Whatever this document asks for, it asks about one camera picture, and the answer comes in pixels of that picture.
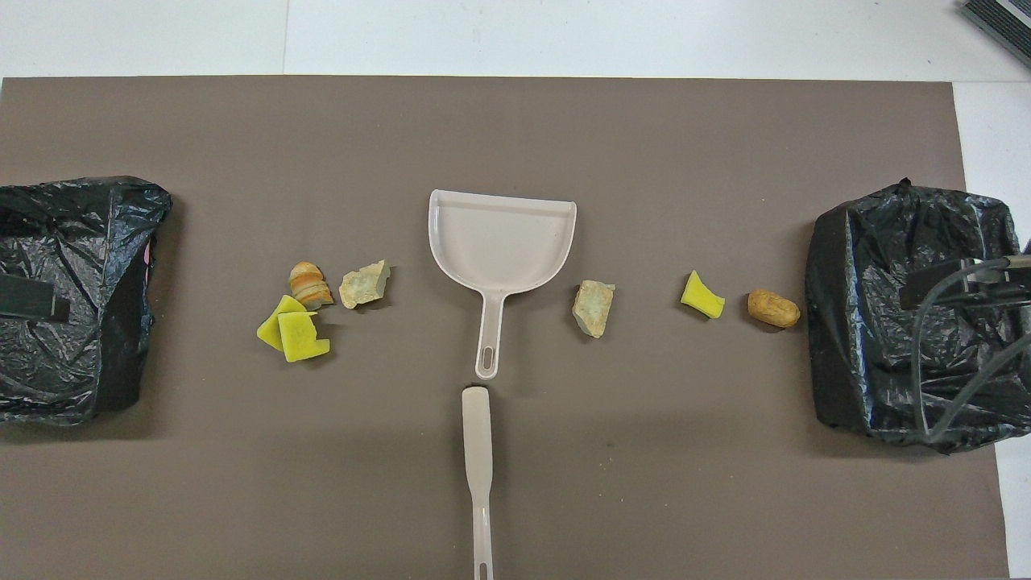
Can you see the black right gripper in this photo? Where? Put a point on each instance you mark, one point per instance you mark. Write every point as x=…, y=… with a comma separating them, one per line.
x=942, y=292

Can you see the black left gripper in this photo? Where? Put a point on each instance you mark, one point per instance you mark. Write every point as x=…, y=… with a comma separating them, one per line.
x=24, y=298

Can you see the brown bread roll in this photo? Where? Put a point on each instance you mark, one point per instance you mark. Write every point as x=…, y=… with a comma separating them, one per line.
x=773, y=308

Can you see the small yellow sponge wedge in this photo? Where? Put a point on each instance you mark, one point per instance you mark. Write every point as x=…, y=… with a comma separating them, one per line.
x=701, y=298

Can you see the notched yellow sponge piece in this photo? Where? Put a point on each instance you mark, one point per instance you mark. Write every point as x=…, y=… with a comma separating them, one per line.
x=302, y=338

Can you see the striped orange croissant piece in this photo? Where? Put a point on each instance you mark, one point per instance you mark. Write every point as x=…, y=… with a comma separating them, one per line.
x=308, y=283

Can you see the croissant piece with pale side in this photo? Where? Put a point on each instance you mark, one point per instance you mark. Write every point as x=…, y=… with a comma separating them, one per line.
x=362, y=287

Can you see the pale torn bread chunk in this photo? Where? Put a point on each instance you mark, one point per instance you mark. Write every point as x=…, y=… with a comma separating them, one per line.
x=594, y=310

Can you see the beige plastic dustpan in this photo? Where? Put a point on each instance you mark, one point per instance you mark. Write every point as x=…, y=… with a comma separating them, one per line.
x=499, y=242

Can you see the beige brush with black bristles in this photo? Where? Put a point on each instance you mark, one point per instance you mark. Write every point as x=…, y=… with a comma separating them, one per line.
x=477, y=435

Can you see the black bag lined bin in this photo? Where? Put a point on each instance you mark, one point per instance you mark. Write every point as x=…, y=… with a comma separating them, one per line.
x=80, y=242
x=870, y=266

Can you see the grey ribbed panel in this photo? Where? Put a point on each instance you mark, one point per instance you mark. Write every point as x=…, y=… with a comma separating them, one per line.
x=1003, y=20

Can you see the large brown table mat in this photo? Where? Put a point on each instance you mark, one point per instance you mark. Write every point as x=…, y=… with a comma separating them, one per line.
x=515, y=129

